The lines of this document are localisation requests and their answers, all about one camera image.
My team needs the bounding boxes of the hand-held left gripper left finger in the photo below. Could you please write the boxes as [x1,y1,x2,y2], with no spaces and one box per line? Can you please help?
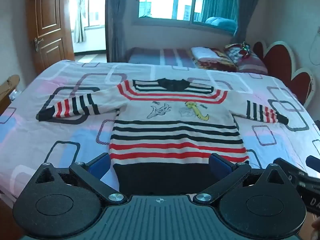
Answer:
[31,152,127,204]

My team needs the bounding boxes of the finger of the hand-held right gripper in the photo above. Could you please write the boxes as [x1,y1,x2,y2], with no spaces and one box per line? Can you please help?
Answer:
[274,157,310,180]
[305,155,320,174]

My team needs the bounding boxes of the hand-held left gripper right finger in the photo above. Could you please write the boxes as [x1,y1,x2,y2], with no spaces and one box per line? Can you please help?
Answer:
[192,152,285,204]

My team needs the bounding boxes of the striped knit sweater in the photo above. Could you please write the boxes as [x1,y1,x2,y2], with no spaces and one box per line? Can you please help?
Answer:
[36,78,289,194]

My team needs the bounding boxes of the bed with patterned sheet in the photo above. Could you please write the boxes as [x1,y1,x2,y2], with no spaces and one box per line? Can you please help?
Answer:
[0,60,320,205]

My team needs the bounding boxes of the red scalloped headboard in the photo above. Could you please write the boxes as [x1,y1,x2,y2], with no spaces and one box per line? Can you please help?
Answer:
[252,40,316,105]

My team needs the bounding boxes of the plaid pillow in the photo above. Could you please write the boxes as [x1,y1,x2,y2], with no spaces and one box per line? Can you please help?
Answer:
[224,44,268,75]

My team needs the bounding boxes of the folded white cloth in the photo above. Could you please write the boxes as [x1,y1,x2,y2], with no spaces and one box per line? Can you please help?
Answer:
[192,47,218,59]

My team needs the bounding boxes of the wooden cabinet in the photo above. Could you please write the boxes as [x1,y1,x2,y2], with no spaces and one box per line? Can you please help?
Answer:
[0,74,20,117]

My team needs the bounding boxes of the bed with striped sheet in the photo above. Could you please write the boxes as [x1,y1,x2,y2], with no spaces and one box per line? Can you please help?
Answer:
[127,47,198,68]

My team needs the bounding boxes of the grey curtain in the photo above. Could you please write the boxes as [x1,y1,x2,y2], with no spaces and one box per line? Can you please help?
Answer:
[235,0,255,46]
[106,0,134,63]

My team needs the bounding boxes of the blue quilt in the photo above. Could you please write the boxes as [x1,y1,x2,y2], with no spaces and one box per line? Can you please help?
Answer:
[205,17,237,32]

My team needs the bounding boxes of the brown wooden door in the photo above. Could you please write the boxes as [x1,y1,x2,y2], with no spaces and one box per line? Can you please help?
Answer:
[26,0,75,77]

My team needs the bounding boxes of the white sheer curtain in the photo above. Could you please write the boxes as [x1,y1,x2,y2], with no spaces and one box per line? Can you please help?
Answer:
[73,0,87,43]

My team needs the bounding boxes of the balcony window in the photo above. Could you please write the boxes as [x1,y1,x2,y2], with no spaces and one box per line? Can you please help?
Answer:
[86,0,106,28]

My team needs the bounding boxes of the sliding glass window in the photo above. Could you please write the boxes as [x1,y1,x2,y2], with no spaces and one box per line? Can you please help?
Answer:
[134,0,240,32]

